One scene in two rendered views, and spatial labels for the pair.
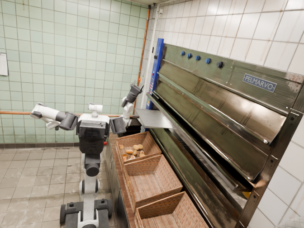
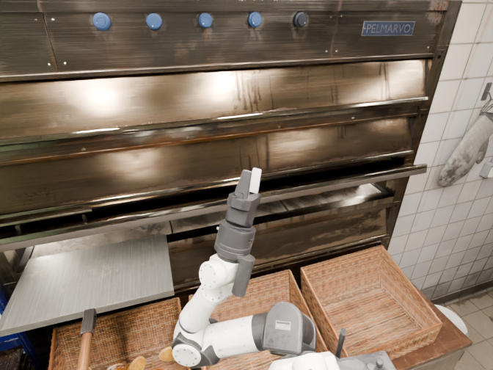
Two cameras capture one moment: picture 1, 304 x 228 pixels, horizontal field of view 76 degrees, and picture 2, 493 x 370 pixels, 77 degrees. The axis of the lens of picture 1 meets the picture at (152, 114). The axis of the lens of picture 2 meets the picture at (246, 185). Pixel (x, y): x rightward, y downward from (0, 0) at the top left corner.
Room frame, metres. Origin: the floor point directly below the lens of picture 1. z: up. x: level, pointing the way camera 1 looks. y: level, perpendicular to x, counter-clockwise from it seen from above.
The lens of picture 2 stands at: (1.68, 0.80, 2.08)
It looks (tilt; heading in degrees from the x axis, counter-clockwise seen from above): 30 degrees down; 274
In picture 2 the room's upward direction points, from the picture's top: straight up
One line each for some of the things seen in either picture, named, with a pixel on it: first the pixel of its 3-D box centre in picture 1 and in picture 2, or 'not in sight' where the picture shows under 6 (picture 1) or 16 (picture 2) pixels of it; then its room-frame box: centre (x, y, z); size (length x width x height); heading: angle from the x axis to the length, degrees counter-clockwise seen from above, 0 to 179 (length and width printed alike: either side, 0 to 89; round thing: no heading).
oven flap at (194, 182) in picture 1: (177, 154); (237, 253); (1.82, -0.35, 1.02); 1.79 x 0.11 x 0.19; 23
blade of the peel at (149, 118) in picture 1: (152, 117); (96, 273); (2.32, -0.01, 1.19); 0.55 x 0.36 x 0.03; 22
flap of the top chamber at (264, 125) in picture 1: (195, 85); (233, 94); (1.82, -0.35, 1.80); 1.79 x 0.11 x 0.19; 23
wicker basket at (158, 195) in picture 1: (149, 180); (257, 337); (1.70, -0.11, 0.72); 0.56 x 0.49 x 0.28; 23
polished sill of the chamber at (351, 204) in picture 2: (182, 144); (235, 227); (1.82, -0.37, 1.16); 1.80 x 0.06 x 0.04; 23
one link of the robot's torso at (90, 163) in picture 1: (92, 159); not in sight; (1.49, 0.47, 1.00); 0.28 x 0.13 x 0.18; 22
